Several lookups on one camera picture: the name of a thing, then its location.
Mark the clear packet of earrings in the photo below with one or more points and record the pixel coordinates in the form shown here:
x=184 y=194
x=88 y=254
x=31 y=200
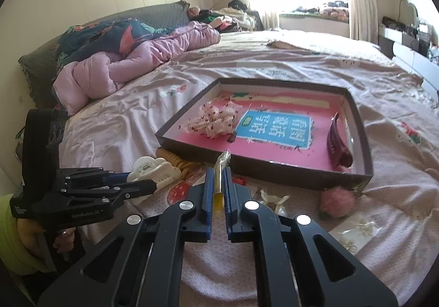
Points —
x=355 y=233

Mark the cloud-shaped mirror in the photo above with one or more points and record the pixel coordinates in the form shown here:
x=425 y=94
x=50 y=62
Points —
x=410 y=12

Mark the white dresser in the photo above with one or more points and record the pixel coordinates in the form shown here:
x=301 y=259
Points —
x=411 y=53

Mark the dark cardboard box pink lining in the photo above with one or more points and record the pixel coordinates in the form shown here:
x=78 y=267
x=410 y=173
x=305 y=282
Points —
x=271 y=152

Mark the yellow hair accessory clear packet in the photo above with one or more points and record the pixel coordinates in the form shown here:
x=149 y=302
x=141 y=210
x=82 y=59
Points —
x=219 y=187

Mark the beige cloth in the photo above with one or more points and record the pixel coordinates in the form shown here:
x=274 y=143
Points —
x=288 y=43

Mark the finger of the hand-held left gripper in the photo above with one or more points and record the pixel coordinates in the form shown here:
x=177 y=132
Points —
x=137 y=187
x=89 y=175

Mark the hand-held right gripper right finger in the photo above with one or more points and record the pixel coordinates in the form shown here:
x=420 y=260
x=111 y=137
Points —
x=229 y=211

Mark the clothes on window seat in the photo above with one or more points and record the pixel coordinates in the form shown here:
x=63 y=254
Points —
x=329 y=11

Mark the dark floral blanket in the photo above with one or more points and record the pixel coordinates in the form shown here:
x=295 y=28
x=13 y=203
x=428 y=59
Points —
x=99 y=38

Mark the pink floral scrunchie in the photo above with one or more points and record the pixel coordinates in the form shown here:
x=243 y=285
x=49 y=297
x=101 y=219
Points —
x=214 y=120

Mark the white hair claw clip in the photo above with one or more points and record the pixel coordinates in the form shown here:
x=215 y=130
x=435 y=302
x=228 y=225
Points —
x=154 y=170

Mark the pink quilt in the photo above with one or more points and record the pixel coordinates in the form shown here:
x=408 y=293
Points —
x=137 y=60

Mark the dark red hair claw clip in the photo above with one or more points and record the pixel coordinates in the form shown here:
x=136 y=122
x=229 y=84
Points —
x=338 y=146

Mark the person's left hand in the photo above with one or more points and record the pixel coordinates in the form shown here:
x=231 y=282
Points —
x=63 y=237

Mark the pearl bow hair clip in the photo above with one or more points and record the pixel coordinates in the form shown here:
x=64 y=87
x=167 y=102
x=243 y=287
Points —
x=274 y=202

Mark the grey padded headboard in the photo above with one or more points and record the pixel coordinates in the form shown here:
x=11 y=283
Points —
x=41 y=70

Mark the strawberry hair clip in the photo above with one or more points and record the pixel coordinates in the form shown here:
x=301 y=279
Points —
x=179 y=192

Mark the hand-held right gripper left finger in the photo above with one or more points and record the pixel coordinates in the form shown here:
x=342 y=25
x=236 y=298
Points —
x=206 y=202

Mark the pile of clothes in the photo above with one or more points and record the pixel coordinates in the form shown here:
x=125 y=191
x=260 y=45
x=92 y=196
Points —
x=229 y=17

